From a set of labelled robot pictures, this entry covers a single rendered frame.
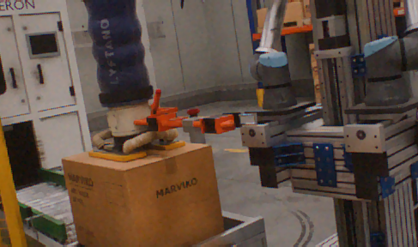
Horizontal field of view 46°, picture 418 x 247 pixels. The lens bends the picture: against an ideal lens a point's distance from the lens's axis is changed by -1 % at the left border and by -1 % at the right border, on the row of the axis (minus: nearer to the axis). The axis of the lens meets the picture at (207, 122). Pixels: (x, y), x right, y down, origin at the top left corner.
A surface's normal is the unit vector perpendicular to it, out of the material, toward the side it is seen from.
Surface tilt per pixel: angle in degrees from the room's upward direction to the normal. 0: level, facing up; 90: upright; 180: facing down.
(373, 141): 90
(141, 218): 90
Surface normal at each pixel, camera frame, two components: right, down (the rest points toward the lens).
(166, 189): 0.62, 0.01
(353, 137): -0.72, 0.20
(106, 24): -0.11, -0.07
